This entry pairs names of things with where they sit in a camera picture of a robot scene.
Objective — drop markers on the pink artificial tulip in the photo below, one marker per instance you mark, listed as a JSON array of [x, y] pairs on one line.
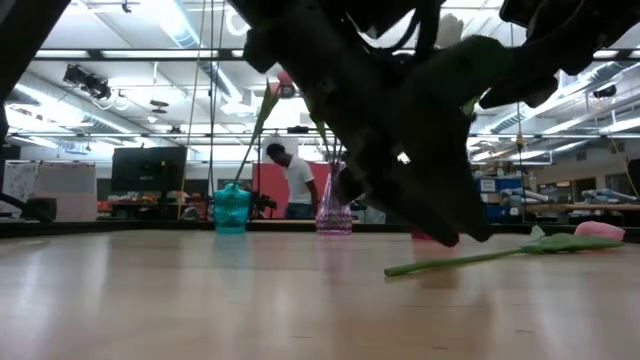
[[284, 77], [570, 243]]

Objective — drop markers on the white artificial tulip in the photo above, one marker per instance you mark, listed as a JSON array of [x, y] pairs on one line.
[[450, 30]]

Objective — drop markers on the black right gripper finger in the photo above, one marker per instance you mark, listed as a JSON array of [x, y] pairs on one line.
[[530, 82]]

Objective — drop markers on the black aluminium table frame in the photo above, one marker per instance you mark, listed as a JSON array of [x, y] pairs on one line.
[[125, 226]]

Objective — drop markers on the white partition board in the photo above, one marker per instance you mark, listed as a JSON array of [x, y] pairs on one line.
[[67, 192]]

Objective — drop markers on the person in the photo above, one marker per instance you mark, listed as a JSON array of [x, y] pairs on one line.
[[299, 180]]

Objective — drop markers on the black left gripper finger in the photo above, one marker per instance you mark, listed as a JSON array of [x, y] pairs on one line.
[[425, 227], [440, 140]]

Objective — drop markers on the black ceiling spotlight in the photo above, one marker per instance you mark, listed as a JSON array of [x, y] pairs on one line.
[[87, 82]]

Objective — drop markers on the black speaker box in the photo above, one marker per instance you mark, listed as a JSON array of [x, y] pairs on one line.
[[42, 209]]

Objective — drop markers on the blue storage bins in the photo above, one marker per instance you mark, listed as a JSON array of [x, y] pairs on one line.
[[497, 197]]

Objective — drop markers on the blue ribbed glass vase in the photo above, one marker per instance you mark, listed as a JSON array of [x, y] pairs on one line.
[[232, 210]]

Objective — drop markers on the black monitor screen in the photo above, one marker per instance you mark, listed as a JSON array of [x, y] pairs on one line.
[[148, 168]]

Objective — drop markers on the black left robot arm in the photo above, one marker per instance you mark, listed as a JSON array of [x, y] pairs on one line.
[[20, 30]]

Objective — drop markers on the red partition panel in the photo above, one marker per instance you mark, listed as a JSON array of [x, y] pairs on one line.
[[270, 192]]

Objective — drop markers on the pink ribbed glass vase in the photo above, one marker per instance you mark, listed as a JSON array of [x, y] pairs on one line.
[[332, 217]]

